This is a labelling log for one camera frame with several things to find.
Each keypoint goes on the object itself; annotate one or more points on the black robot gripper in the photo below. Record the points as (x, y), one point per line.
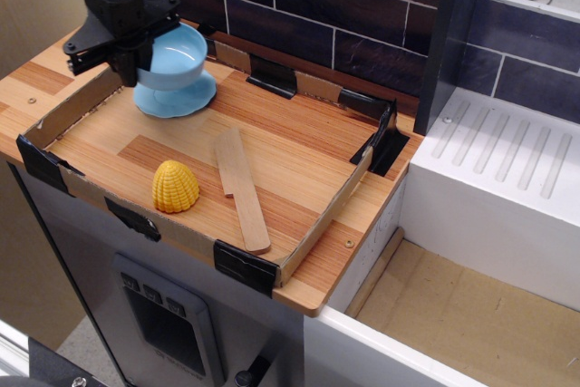
(120, 33)

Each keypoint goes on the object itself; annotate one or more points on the light blue plastic bowl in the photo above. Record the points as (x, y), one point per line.
(177, 60)

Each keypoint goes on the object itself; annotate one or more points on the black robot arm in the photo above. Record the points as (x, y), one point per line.
(120, 33)

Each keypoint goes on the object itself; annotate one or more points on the light blue scalloped plate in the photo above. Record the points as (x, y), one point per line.
(179, 103)

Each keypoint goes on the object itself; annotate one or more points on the yellow toy corn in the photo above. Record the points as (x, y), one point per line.
(175, 188)

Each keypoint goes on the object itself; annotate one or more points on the wooden toy knife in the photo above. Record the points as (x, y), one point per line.
(238, 184)

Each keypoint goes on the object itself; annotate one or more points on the taped cardboard tray border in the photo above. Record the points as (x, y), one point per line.
(317, 204)

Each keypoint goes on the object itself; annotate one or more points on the grey toy oven front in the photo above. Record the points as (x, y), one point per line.
(165, 318)

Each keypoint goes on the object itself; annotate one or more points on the white toy sink basin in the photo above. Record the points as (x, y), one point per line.
(471, 275)

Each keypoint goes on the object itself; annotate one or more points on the dark grey vertical post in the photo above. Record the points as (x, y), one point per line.
(447, 47)

